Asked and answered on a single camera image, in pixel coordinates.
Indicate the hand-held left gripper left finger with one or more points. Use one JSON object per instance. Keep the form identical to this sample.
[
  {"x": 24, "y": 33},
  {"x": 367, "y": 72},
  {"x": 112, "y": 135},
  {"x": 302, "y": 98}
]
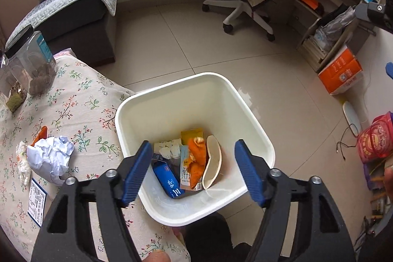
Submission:
[{"x": 138, "y": 173}]

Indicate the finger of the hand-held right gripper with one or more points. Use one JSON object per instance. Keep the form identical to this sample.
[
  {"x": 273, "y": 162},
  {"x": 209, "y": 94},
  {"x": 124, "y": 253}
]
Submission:
[
  {"x": 390, "y": 71},
  {"x": 379, "y": 12}
]

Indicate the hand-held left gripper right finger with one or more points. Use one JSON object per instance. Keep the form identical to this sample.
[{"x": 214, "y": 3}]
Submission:
[{"x": 248, "y": 176}]

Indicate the blue drink carton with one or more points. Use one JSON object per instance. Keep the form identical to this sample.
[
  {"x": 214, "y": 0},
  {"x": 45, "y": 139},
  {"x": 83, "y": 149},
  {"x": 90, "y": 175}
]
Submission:
[{"x": 167, "y": 179}]

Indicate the white tissue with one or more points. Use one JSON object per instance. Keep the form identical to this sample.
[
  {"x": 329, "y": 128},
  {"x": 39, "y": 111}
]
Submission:
[{"x": 169, "y": 150}]

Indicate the white paper cup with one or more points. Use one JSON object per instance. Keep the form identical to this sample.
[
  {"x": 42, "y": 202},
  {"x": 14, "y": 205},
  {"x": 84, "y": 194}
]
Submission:
[{"x": 213, "y": 157}]

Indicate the large orange peel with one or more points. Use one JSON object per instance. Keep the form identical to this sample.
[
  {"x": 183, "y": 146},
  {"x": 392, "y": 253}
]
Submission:
[{"x": 196, "y": 154}]

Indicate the yellow wrapper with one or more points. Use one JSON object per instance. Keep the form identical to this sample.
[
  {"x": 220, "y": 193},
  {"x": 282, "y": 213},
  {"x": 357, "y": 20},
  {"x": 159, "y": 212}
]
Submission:
[{"x": 190, "y": 134}]

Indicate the cream plastic trash bin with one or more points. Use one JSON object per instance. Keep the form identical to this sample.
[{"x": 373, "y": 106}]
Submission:
[{"x": 215, "y": 102}]

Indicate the person's left hand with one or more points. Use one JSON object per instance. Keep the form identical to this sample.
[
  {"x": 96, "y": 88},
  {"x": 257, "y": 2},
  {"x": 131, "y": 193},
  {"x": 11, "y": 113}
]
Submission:
[{"x": 158, "y": 256}]

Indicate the silver plastic bag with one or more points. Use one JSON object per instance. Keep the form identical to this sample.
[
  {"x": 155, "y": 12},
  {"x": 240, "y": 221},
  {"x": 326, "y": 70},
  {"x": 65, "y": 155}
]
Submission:
[{"x": 336, "y": 25}]

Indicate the orange cardboard box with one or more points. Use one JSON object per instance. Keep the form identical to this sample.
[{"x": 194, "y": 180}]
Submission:
[{"x": 340, "y": 71}]

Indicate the white bathroom scale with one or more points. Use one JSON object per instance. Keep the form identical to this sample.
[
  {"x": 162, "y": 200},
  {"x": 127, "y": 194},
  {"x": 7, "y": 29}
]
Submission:
[{"x": 351, "y": 117}]

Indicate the pink snack bag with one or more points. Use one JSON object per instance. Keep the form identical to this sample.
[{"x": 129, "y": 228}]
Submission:
[{"x": 376, "y": 139}]

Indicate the person's leg in dark pants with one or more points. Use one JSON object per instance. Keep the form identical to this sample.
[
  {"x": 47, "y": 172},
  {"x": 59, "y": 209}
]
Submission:
[{"x": 211, "y": 237}]

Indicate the stack of books under desk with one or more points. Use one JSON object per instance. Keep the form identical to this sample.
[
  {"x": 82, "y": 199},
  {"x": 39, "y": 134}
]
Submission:
[{"x": 314, "y": 48}]

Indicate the crumpled white paper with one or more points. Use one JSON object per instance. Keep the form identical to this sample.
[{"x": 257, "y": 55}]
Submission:
[{"x": 50, "y": 157}]

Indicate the small orange peel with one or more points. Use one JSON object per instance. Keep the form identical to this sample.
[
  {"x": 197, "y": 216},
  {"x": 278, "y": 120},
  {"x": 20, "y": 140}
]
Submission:
[{"x": 41, "y": 134}]

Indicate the clear jar with green contents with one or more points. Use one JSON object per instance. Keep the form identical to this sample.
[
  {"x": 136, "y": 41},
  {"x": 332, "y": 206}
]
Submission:
[{"x": 13, "y": 96}]

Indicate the clear jar with brown nuts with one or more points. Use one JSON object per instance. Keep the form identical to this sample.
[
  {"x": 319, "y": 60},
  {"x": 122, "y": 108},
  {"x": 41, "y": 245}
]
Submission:
[{"x": 36, "y": 65}]

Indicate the dark ottoman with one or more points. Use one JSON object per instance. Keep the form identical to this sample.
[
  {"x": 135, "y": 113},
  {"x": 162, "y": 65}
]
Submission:
[{"x": 86, "y": 35}]

